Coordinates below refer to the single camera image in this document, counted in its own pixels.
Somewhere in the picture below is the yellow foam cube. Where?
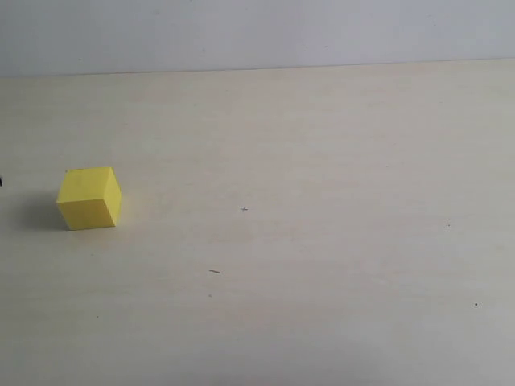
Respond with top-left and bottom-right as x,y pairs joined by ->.
56,167 -> 122,231

